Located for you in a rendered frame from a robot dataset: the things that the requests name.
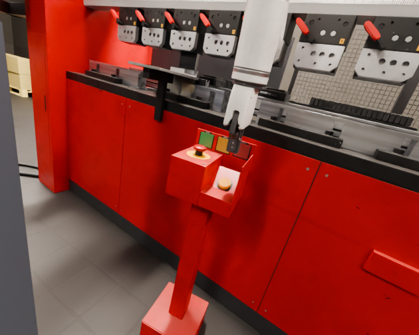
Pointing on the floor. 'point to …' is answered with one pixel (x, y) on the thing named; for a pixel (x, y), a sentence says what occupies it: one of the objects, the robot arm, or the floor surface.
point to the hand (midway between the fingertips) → (233, 145)
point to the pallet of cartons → (18, 74)
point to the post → (412, 82)
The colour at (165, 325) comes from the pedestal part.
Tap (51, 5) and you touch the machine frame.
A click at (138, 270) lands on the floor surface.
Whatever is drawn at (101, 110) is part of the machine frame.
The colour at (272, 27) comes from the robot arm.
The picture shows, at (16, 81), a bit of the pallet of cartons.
